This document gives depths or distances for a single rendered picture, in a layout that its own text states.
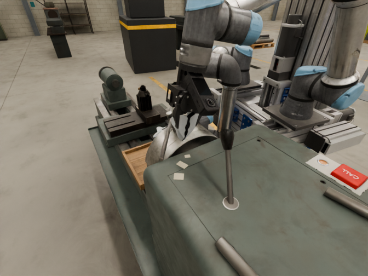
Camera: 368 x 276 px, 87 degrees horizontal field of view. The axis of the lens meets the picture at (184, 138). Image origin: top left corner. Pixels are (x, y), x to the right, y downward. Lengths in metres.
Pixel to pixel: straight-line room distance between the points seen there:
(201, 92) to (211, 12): 0.16
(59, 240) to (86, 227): 0.21
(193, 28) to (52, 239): 1.97
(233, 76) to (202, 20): 0.53
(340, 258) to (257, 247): 0.14
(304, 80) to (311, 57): 0.25
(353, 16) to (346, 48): 0.10
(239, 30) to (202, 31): 0.09
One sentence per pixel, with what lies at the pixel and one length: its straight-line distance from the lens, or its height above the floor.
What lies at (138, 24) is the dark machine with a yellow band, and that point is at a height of 1.14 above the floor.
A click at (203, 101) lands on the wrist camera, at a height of 1.45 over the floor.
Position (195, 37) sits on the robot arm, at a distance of 0.47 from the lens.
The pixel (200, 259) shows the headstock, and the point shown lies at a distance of 0.42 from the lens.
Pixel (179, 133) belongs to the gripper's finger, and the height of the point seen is 1.33.
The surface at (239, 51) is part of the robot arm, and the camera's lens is 1.36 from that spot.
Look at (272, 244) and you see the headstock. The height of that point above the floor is 1.25.
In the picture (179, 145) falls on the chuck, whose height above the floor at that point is 1.22.
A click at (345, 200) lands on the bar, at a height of 1.27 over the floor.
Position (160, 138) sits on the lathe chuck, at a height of 1.21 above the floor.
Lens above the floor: 1.63
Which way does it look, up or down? 36 degrees down
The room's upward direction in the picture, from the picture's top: straight up
